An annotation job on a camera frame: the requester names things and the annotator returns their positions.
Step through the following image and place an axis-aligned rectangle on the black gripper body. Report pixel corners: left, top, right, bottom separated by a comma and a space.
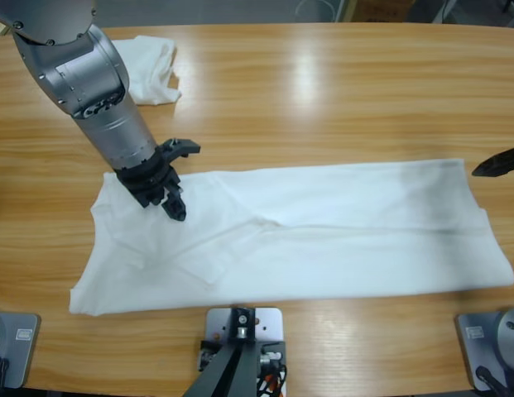
114, 144, 184, 210

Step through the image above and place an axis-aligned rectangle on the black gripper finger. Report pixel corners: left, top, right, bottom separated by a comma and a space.
471, 145, 514, 179
161, 184, 188, 223

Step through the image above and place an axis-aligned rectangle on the white t-shirt with black logo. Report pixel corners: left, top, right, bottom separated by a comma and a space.
69, 158, 514, 318

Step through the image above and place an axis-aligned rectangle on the folded white t-shirt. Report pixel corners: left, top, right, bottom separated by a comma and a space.
111, 35, 183, 107

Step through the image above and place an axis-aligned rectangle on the grey metal stand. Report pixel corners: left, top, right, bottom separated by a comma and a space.
430, 0, 454, 25

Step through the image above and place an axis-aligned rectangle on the brown cardboard box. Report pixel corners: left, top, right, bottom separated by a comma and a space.
358, 0, 416, 22

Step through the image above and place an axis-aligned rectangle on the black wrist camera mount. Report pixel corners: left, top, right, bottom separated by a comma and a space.
159, 138, 203, 161

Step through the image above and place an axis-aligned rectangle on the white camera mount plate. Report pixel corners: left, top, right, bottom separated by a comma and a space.
204, 306, 285, 344

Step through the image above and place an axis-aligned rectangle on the dark camera mount post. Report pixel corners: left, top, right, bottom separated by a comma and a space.
185, 306, 258, 397

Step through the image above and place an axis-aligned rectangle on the black mount clamp bracket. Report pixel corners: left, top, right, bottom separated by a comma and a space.
198, 338, 289, 397

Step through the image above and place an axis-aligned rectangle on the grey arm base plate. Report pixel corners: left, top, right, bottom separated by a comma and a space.
0, 312, 41, 389
454, 310, 514, 392

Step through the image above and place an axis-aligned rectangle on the orange cable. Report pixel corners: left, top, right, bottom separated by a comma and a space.
256, 370, 287, 397

